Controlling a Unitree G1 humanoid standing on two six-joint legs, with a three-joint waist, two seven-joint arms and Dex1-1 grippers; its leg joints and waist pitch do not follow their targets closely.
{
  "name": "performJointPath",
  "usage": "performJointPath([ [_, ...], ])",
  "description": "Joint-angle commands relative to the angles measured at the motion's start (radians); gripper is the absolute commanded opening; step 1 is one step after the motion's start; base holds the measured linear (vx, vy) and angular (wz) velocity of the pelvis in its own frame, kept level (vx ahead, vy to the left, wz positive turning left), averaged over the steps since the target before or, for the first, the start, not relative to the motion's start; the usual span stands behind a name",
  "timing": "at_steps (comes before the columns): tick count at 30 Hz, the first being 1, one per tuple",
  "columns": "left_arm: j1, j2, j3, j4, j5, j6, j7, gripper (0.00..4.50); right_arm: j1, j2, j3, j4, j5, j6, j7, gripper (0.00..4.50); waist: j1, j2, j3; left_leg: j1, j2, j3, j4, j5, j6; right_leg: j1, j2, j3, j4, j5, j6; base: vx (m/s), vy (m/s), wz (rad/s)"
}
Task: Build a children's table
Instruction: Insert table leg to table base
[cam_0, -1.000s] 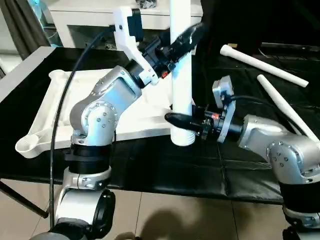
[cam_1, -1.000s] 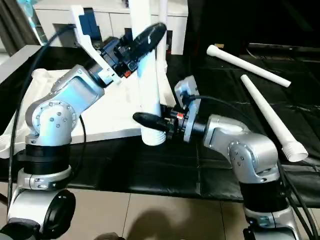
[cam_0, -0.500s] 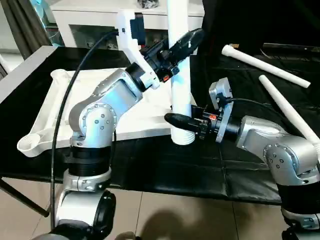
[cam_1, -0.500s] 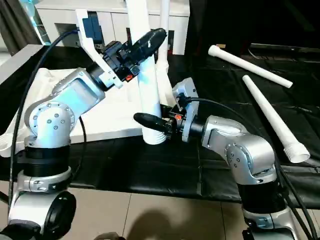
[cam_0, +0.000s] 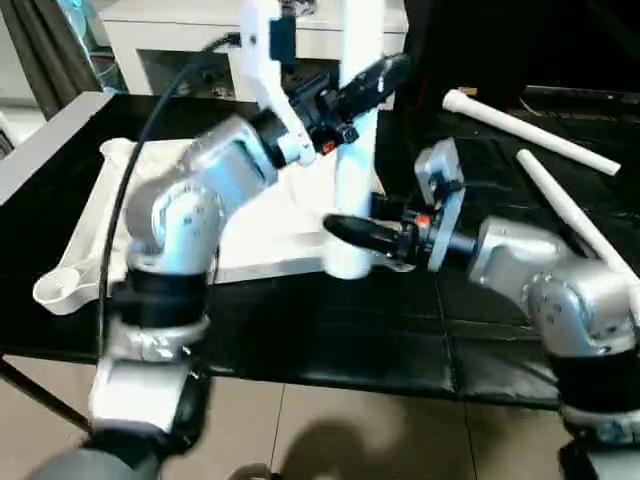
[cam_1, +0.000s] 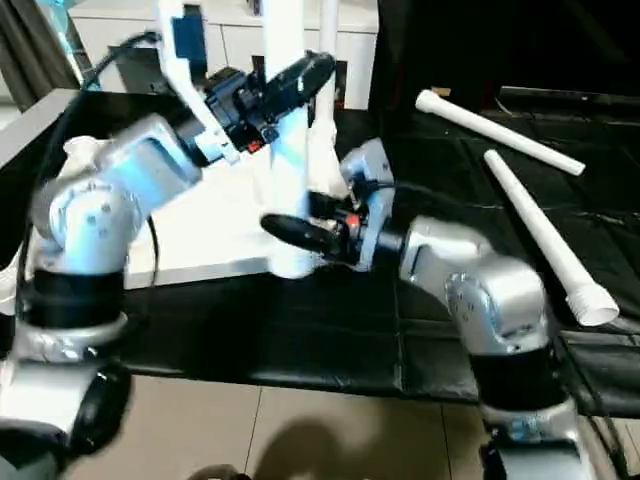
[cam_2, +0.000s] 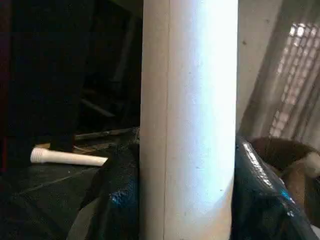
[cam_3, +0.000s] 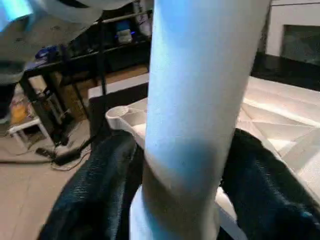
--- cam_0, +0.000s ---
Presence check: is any white plastic table leg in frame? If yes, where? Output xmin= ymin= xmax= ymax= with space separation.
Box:
xmin=323 ymin=0 xmax=388 ymax=281
xmin=441 ymin=88 xmax=622 ymax=177
xmin=516 ymin=148 xmax=640 ymax=283

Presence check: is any white plastic table top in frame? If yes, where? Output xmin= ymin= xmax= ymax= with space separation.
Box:
xmin=32 ymin=135 xmax=351 ymax=317

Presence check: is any black work mat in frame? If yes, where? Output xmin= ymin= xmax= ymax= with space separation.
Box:
xmin=0 ymin=90 xmax=640 ymax=409

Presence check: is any white glass door cabinet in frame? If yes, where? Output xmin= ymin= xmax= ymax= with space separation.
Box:
xmin=98 ymin=0 xmax=409 ymax=99

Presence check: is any cyan plastic item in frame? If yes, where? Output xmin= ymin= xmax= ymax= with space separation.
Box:
xmin=58 ymin=0 xmax=103 ymax=56

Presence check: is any white side table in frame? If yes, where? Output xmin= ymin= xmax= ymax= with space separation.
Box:
xmin=0 ymin=92 xmax=113 ymax=206

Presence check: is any dark grey curtain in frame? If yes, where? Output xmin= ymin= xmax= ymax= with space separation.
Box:
xmin=0 ymin=0 xmax=101 ymax=93

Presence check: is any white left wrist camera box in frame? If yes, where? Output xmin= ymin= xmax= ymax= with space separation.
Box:
xmin=238 ymin=0 xmax=303 ymax=169

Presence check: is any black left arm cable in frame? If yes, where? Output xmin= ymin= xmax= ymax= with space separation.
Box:
xmin=97 ymin=33 xmax=243 ymax=336

